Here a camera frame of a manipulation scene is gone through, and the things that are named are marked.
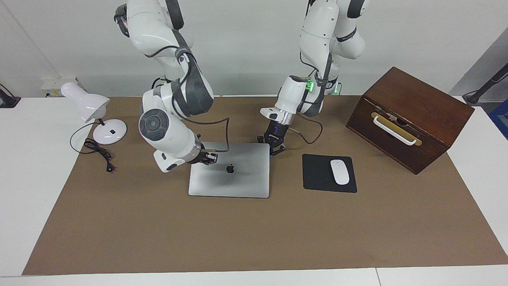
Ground grey aluminium laptop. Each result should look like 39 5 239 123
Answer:
188 142 271 199

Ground black mouse pad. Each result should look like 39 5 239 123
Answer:
302 154 358 193

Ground white computer mouse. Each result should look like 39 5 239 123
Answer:
330 159 350 186

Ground brown table mat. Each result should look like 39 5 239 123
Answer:
22 95 508 276

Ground white desk lamp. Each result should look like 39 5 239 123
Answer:
61 82 128 145

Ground dark brown wooden box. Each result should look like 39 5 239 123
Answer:
346 66 475 175

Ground black tripod stand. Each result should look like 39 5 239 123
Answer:
462 62 508 106

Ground blue crate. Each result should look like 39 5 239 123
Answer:
489 99 508 140

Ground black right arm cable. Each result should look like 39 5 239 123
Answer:
145 44 231 153

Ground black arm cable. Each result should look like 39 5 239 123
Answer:
145 44 231 153
290 52 323 144

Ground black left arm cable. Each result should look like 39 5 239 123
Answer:
290 52 323 144

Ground black right base cable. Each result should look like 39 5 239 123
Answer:
150 77 167 97

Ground black lamp power cable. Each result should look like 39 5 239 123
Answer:
70 122 115 173

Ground brass handle plate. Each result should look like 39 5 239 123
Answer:
371 112 422 146

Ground white box handle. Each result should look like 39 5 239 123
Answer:
373 115 417 146

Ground white wall power strip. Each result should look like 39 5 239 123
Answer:
41 77 86 98

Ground black clamp mount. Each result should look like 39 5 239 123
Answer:
0 83 21 108

